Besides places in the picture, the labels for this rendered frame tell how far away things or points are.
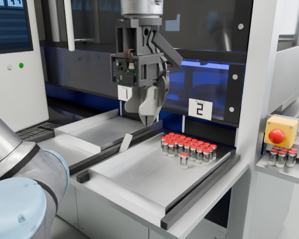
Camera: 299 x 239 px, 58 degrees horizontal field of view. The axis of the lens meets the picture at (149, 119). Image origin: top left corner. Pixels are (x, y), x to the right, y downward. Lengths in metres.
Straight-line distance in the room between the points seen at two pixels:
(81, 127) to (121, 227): 0.59
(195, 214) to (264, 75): 0.42
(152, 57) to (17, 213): 0.33
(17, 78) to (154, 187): 0.89
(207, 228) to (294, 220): 1.21
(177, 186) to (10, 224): 0.42
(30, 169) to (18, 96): 0.84
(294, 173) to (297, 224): 1.34
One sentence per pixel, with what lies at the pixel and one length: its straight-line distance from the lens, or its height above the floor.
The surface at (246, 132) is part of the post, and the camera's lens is 0.87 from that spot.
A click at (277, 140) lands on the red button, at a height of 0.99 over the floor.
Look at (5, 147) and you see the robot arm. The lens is 0.60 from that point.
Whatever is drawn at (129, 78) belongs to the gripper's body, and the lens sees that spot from 0.48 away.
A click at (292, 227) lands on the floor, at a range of 2.17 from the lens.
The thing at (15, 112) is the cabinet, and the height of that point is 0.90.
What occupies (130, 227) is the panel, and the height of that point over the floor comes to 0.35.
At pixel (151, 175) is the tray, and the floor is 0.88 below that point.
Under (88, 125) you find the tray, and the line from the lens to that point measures 1.17.
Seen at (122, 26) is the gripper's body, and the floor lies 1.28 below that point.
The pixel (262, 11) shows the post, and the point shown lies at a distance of 0.81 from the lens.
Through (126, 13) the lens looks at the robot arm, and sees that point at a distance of 0.49.
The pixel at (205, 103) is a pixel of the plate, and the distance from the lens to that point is 0.90.
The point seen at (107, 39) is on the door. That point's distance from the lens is 1.15.
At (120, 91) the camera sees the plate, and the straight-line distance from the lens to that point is 1.12.
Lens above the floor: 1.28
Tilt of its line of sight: 19 degrees down
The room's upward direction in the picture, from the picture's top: straight up
